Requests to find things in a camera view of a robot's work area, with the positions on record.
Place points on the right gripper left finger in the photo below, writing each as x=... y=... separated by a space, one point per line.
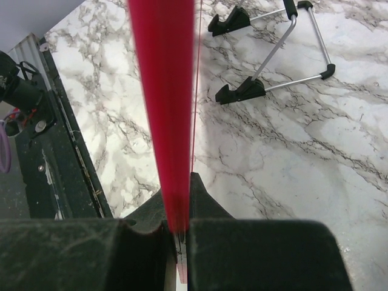
x=87 y=254

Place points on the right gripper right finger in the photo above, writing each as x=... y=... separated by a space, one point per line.
x=225 y=253

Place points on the aluminium side rail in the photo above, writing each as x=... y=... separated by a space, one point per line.
x=29 y=49

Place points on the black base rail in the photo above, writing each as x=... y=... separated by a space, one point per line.
x=59 y=176

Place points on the wire whiteboard stand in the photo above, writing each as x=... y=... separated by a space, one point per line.
x=252 y=87

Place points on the pink framed whiteboard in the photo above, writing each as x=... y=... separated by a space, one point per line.
x=164 y=33

